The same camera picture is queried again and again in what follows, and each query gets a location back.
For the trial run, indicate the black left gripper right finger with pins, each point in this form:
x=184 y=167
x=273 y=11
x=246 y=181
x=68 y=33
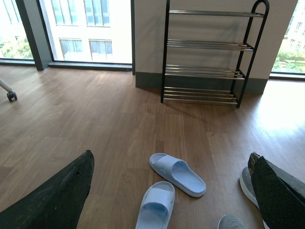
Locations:
x=280 y=201

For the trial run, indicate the black metal shoe rack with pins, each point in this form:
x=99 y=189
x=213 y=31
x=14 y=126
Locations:
x=208 y=55

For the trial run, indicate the light blue slipper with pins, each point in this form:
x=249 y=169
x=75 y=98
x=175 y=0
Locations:
x=177 y=172
x=156 y=206

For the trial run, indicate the light blue slipper near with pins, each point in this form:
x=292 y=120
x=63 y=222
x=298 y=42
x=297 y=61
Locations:
x=156 y=206

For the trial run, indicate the grey knit sneaker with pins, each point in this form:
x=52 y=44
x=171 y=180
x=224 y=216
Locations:
x=230 y=221
x=247 y=187

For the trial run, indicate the light blue slipper far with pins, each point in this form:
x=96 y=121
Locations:
x=177 y=172

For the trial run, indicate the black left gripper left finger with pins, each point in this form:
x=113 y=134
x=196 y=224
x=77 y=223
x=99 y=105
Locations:
x=55 y=204

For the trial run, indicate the white chair leg with caster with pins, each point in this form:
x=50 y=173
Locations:
x=10 y=93

